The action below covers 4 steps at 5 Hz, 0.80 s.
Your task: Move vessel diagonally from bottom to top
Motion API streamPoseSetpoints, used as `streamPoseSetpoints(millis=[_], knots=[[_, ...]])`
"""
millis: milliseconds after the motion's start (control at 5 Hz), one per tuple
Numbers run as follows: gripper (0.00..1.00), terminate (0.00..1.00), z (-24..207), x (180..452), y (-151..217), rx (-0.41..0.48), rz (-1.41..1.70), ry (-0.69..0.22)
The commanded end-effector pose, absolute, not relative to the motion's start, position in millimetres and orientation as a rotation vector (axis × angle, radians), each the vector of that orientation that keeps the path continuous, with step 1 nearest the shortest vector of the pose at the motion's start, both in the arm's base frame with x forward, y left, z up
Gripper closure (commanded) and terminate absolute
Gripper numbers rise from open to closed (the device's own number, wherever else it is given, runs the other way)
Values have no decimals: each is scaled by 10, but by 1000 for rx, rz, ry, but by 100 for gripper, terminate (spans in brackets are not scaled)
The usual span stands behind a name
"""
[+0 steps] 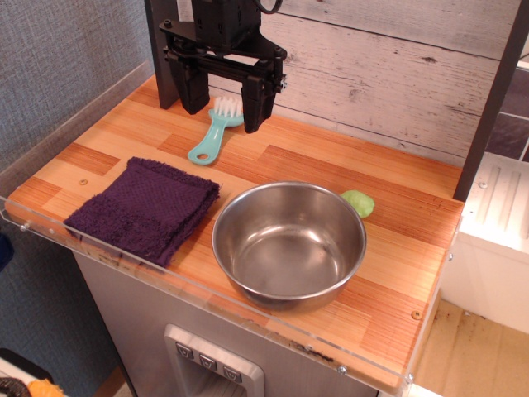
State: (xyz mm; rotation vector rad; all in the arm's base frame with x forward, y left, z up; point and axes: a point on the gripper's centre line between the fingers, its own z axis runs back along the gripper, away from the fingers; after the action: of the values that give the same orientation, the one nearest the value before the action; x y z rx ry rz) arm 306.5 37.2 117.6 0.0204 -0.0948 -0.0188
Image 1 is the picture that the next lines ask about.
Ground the dark right vertical post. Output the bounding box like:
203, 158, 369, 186
453, 0, 528, 202

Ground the stainless steel bowl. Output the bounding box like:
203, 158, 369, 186
212, 181, 367, 311

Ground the white ribbed sink unit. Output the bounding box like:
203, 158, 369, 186
441, 153, 528, 332

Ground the green toy broccoli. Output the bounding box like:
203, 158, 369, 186
341, 190, 375, 218

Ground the teal dish brush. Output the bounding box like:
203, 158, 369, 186
188, 97, 244, 165

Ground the grey toy cabinet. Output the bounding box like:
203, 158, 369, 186
73, 251, 381, 397

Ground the orange and black object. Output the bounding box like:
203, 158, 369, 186
1, 377, 65, 397

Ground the black cable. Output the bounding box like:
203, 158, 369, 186
252, 0, 284, 15

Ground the dark left vertical post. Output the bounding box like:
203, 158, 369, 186
144, 0, 195, 110

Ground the silver dispenser button panel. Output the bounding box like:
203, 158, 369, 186
164, 324, 265, 396

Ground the clear acrylic edge guard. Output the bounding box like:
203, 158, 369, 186
1, 192, 463, 396

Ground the purple folded towel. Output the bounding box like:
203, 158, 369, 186
64, 157, 220, 267

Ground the dark vertical post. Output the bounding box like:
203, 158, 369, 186
144, 0, 195, 110
453, 0, 528, 202

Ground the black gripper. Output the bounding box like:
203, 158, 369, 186
160, 1, 287, 133

